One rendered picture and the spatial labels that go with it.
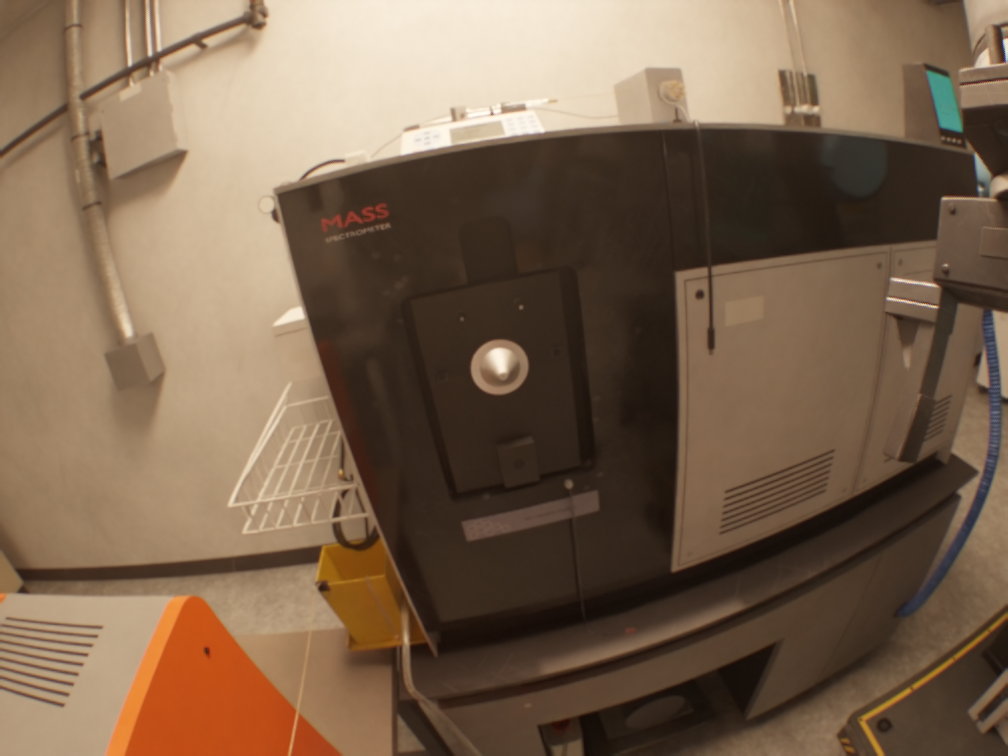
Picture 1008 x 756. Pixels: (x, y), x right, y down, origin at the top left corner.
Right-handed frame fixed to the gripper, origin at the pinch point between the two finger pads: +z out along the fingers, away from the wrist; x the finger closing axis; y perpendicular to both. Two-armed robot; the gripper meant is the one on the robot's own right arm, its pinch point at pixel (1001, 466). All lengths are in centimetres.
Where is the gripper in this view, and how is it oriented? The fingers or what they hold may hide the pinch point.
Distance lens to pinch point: 29.1
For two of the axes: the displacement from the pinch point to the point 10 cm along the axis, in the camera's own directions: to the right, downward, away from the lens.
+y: 9.5, 1.6, 2.6
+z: -2.1, 9.6, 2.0
